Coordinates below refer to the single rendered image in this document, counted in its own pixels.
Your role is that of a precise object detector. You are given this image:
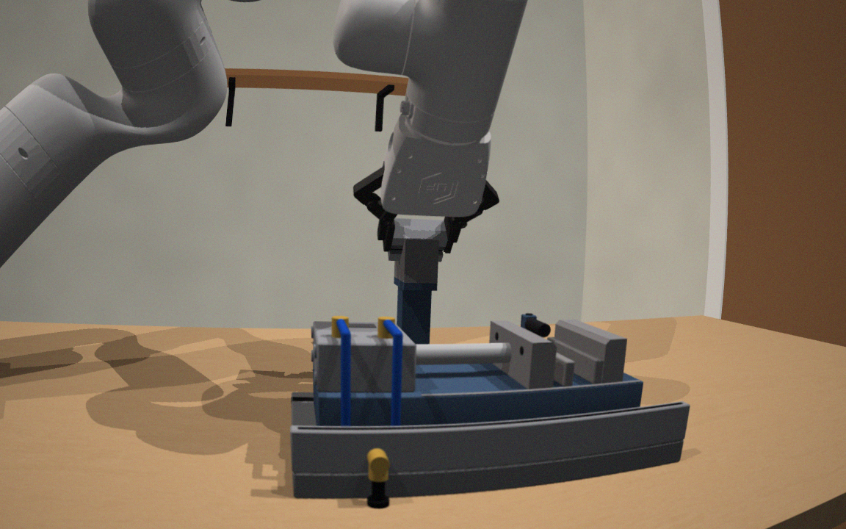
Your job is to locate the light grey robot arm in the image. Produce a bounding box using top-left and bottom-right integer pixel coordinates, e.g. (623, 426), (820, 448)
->
(0, 0), (528, 268)

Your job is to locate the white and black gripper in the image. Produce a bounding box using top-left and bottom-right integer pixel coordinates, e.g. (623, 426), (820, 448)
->
(353, 115), (499, 253)

